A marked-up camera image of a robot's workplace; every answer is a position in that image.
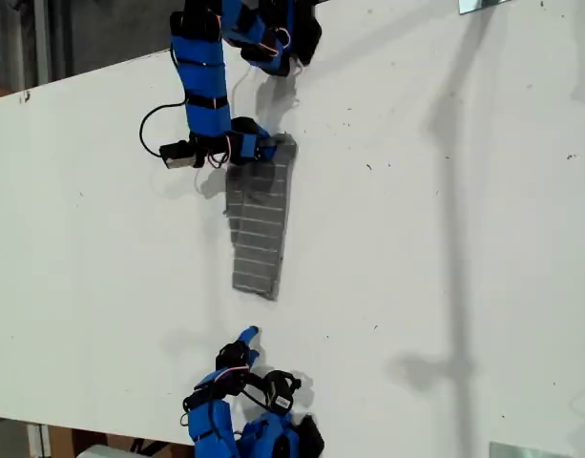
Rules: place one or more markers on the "grey striped square towel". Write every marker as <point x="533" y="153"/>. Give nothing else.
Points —
<point x="258" y="229"/>

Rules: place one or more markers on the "white plastic container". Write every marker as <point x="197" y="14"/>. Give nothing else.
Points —
<point x="101" y="452"/>

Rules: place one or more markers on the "white table leg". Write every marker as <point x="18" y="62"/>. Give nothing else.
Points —
<point x="38" y="441"/>

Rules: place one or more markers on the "black camera stalk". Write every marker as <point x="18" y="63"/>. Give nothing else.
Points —
<point x="254" y="398"/>
<point x="211" y="147"/>

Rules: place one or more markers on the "black camera box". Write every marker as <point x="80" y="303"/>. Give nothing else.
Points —
<point x="280" y="391"/>
<point x="180" y="155"/>

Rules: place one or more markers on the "shiny metal bracket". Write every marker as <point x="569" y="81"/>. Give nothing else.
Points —
<point x="468" y="6"/>

